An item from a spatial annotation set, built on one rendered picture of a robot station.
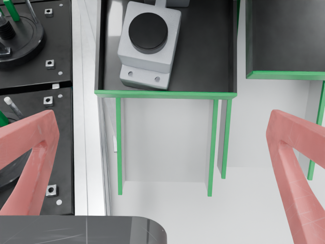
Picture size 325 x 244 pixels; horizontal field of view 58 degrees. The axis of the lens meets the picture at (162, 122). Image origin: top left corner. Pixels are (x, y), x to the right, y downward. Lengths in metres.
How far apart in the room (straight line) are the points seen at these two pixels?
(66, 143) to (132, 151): 0.14
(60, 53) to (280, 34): 0.45
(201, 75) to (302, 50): 0.11
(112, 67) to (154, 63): 0.07
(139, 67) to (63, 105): 0.33
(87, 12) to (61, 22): 0.37
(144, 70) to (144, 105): 0.16
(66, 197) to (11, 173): 0.09
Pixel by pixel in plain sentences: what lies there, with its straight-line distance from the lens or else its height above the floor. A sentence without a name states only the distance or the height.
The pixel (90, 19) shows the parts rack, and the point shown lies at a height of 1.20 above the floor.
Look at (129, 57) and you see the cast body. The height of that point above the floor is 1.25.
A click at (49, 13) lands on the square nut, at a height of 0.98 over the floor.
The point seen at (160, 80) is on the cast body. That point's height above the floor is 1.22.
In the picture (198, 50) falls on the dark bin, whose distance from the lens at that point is 0.30.
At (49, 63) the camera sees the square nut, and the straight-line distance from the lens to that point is 0.64.
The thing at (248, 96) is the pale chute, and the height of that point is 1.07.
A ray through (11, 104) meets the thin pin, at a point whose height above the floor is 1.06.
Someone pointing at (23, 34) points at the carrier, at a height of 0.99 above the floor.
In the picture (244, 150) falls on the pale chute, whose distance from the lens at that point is 0.48.
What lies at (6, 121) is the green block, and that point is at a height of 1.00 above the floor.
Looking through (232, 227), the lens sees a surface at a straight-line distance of 0.59.
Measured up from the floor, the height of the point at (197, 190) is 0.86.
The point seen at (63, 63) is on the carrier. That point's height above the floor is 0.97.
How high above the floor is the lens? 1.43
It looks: 61 degrees down
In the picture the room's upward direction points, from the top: 1 degrees clockwise
